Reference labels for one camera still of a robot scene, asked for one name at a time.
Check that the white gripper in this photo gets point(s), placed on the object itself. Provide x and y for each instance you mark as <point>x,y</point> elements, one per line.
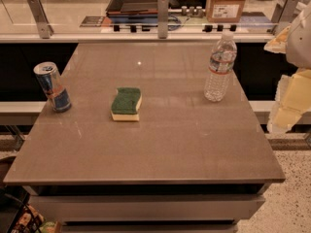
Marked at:
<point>299,43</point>

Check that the blue silver redbull can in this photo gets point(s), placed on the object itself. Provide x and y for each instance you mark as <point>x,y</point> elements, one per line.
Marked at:
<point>49,79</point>

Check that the white bin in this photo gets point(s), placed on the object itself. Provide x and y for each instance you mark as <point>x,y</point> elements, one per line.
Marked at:
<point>290,9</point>

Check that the clear plastic water bottle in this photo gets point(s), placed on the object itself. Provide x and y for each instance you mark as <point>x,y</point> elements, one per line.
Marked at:
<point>220,67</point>

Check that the brown cardboard box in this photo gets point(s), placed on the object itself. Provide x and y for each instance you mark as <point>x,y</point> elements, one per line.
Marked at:
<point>224,10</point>

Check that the green yellow sponge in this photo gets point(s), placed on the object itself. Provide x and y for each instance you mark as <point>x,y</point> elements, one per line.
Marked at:
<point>126,104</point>

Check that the glass barrier panel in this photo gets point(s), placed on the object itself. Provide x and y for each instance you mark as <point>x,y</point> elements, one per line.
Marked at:
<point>85,20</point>

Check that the dark open tray box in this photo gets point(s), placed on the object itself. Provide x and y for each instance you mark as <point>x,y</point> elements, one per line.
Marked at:
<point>131,7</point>

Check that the right metal glass bracket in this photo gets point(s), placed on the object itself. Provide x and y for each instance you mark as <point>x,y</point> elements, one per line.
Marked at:
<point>277,26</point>

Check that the metal glass bracket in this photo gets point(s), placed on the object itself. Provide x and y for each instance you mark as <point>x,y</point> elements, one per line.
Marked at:
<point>162,19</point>
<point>44,27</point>
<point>277,26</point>

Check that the middle metal glass bracket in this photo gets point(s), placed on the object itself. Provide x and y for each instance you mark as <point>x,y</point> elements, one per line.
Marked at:
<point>162,19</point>

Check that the left metal glass bracket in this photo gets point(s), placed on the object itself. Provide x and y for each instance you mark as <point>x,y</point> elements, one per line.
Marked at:
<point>44,27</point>

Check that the black wire basket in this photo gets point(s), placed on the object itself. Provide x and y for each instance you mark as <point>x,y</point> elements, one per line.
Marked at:
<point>17,215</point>

